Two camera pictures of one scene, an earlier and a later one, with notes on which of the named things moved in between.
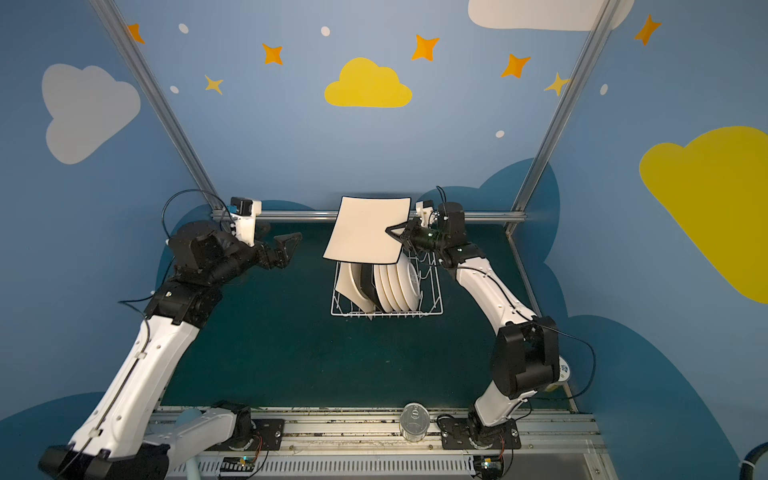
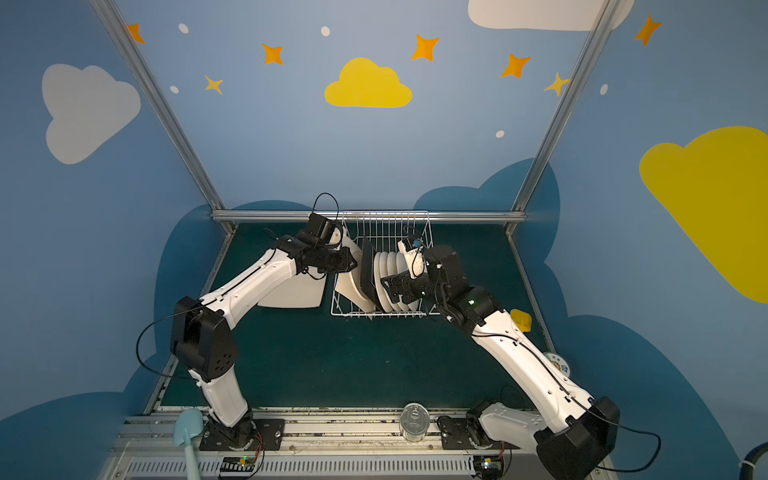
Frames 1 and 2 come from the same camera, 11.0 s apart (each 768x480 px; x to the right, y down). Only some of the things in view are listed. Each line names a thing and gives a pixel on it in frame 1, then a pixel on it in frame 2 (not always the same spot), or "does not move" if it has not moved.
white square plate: [360, 231] → [299, 290]
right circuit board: [491, 466] does not move
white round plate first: [379, 285] does not move
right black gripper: [411, 237] → [405, 285]
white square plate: [345, 284] does not move
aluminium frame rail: [364, 216] does not move
